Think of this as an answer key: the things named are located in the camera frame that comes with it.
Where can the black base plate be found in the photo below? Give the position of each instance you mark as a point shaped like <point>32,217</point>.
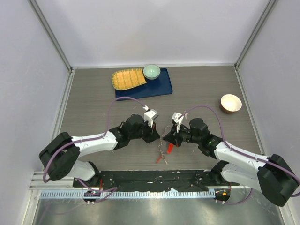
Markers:
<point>159,181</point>

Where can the red keyring holder with rings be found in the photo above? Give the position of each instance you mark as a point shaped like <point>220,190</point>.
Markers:
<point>164,147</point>

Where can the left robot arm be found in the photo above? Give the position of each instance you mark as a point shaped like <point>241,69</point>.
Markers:
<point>61,156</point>

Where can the white cable duct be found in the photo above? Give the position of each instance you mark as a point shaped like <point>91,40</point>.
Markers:
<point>86,194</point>

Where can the green bowl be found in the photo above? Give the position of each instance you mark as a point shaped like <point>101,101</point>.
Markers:
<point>151,72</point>

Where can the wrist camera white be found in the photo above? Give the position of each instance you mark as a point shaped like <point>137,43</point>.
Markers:
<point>149,115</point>
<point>177,119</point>

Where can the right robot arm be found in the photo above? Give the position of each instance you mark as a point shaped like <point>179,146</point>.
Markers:
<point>271,176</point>

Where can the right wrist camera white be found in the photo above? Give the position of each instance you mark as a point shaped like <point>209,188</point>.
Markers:
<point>177,119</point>

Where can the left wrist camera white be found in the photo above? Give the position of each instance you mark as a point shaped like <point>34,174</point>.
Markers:
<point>149,115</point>

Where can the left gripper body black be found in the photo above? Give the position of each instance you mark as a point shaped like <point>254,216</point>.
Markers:
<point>147,131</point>

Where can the cream bowl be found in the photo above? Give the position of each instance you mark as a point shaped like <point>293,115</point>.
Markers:
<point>230,103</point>

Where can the yellow woven basket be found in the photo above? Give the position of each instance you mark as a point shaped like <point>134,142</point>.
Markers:
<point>128,78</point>

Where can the blue tray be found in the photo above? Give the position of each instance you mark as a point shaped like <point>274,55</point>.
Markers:
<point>157,87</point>

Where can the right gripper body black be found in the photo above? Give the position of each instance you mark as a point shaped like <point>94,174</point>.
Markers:
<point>184,135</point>

